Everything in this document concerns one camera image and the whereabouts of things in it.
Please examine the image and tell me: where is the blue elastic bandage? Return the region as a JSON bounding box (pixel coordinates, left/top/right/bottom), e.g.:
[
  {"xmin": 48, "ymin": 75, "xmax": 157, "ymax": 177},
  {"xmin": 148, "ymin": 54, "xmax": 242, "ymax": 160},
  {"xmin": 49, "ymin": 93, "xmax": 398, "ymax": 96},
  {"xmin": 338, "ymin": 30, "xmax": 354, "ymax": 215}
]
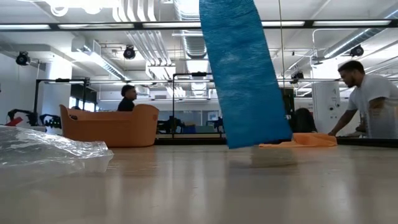
[{"xmin": 198, "ymin": 0, "xmax": 294, "ymax": 150}]

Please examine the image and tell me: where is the orange elastic bandage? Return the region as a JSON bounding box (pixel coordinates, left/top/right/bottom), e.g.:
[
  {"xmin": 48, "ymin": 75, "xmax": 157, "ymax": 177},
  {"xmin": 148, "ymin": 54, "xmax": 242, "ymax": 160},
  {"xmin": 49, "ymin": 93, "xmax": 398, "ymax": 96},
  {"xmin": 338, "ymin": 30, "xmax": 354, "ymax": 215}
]
[{"xmin": 258, "ymin": 133, "xmax": 338, "ymax": 149}]

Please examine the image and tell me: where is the background wooden workbench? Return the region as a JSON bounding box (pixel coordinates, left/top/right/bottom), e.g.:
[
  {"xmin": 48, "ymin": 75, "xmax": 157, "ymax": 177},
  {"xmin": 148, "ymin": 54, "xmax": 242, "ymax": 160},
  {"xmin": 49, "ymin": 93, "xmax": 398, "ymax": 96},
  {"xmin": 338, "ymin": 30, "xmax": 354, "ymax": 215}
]
[{"xmin": 155, "ymin": 133, "xmax": 226, "ymax": 139}]

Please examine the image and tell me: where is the person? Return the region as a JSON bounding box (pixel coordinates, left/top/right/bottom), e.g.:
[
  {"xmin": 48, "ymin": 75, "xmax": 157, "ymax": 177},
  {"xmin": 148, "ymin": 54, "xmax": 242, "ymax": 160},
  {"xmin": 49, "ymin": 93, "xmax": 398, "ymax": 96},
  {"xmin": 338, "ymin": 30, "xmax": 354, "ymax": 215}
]
[
  {"xmin": 117, "ymin": 84, "xmax": 139, "ymax": 112},
  {"xmin": 328, "ymin": 60, "xmax": 398, "ymax": 139}
]

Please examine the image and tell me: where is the black monitor screen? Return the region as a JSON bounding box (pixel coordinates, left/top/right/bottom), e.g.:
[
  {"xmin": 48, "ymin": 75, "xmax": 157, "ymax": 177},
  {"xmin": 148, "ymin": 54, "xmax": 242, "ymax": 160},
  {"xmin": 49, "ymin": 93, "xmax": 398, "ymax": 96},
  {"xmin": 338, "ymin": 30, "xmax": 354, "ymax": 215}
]
[{"xmin": 281, "ymin": 88, "xmax": 295, "ymax": 113}]

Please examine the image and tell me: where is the orange plastic basket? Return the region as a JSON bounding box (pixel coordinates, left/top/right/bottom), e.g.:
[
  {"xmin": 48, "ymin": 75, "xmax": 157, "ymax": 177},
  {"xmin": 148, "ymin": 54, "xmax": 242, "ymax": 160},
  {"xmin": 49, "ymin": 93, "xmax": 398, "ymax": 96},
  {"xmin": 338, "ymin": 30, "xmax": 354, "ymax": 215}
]
[{"xmin": 59, "ymin": 104, "xmax": 160, "ymax": 148}]

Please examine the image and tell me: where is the black office chair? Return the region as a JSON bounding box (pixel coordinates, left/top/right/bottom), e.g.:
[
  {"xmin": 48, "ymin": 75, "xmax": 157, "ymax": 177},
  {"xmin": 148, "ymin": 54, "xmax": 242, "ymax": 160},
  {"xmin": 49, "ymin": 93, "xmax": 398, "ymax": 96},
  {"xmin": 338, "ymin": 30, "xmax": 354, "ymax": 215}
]
[{"xmin": 292, "ymin": 108, "xmax": 318, "ymax": 134}]

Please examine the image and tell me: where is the clear plastic bag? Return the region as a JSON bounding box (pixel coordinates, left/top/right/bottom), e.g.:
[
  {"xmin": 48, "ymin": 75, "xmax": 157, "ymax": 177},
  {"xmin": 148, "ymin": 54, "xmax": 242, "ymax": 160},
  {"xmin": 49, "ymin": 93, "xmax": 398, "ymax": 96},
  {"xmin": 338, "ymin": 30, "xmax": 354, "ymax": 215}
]
[{"xmin": 0, "ymin": 125, "xmax": 114, "ymax": 175}]

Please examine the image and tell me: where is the black metal gantry frame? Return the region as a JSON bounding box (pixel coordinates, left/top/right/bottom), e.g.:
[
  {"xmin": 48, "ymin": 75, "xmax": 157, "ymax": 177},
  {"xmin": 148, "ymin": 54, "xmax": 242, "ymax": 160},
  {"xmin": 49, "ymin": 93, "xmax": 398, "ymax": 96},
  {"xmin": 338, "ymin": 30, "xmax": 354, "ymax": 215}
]
[
  {"xmin": 172, "ymin": 72, "xmax": 227, "ymax": 139},
  {"xmin": 34, "ymin": 77, "xmax": 91, "ymax": 127}
]

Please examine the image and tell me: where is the black aluminium table frame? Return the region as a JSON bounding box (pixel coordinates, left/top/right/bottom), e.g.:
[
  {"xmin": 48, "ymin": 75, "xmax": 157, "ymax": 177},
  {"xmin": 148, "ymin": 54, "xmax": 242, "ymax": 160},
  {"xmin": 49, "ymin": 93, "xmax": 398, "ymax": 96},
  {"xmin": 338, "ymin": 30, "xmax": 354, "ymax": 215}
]
[{"xmin": 154, "ymin": 138, "xmax": 398, "ymax": 149}]

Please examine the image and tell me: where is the silver ventilation duct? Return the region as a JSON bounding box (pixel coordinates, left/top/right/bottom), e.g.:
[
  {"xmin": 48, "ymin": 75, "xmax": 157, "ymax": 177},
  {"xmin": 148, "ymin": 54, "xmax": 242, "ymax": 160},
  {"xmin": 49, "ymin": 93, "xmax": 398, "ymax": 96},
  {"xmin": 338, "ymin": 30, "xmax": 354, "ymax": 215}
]
[{"xmin": 182, "ymin": 29, "xmax": 208, "ymax": 60}]

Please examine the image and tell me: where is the black ceiling camera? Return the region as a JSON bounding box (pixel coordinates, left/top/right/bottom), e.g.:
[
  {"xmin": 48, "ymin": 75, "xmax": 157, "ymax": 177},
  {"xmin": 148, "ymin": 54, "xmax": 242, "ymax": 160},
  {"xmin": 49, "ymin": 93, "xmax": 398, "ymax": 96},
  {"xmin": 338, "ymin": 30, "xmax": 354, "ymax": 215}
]
[
  {"xmin": 290, "ymin": 71, "xmax": 305, "ymax": 85},
  {"xmin": 15, "ymin": 51, "xmax": 31, "ymax": 67},
  {"xmin": 123, "ymin": 45, "xmax": 137, "ymax": 60},
  {"xmin": 349, "ymin": 44, "xmax": 364, "ymax": 58}
]

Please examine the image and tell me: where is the black overhead frame crossbar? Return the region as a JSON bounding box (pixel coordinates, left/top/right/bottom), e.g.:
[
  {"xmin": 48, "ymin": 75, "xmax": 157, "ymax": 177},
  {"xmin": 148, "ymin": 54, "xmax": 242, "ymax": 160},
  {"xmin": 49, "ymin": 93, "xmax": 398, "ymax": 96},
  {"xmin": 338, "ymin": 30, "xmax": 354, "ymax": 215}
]
[{"xmin": 0, "ymin": 19, "xmax": 398, "ymax": 31}]

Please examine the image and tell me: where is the thin hanging cord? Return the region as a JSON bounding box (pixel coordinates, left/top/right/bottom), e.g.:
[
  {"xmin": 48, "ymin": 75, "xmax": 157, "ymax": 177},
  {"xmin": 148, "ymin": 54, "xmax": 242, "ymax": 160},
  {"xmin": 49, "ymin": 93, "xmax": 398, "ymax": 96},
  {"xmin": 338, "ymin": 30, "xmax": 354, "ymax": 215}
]
[{"xmin": 279, "ymin": 0, "xmax": 284, "ymax": 88}]

